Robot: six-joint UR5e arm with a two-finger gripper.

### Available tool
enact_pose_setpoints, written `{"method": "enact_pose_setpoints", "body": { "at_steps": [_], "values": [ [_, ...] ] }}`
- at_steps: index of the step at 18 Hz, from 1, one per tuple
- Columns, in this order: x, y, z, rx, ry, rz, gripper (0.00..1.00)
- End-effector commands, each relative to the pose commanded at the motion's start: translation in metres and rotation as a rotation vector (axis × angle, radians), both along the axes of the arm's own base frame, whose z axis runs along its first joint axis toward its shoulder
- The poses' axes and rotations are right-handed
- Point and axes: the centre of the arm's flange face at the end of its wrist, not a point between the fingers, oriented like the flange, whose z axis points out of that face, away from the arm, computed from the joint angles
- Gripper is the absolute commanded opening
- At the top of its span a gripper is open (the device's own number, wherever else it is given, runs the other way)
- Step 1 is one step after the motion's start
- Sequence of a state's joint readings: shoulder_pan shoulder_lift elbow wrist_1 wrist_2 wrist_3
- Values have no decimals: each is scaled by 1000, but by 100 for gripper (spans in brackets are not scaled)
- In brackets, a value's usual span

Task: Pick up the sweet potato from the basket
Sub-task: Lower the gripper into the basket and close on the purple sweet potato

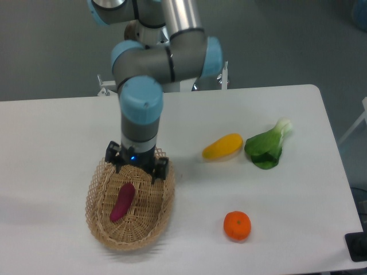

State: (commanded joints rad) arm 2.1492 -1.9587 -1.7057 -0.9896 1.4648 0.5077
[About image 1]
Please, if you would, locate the blue object top right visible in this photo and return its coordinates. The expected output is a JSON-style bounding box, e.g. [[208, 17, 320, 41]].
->
[[352, 0, 367, 31]]

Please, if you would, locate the yellow mango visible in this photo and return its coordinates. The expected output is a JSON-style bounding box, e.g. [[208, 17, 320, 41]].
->
[[201, 133, 243, 161]]

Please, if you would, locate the white frame at right edge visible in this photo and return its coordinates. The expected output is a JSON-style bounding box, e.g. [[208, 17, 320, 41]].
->
[[338, 97, 367, 147]]

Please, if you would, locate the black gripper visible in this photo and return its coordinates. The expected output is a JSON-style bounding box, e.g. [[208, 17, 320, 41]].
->
[[104, 141, 168, 184]]

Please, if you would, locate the purple sweet potato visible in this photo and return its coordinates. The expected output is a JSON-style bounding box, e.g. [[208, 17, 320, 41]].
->
[[110, 183, 135, 222]]

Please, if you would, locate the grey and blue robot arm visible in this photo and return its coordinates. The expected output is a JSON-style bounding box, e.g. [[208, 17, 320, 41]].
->
[[88, 1, 223, 180]]

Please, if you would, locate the woven wicker basket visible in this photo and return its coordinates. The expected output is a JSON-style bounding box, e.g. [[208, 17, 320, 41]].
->
[[85, 159, 175, 251]]

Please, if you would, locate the green bok choy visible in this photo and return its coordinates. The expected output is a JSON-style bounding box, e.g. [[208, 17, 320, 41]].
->
[[244, 117, 292, 170]]

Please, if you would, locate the black box at table edge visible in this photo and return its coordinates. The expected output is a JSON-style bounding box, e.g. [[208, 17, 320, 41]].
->
[[345, 232, 366, 262]]

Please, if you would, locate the orange mandarin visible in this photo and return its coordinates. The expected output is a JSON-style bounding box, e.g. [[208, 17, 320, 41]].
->
[[223, 211, 252, 241]]

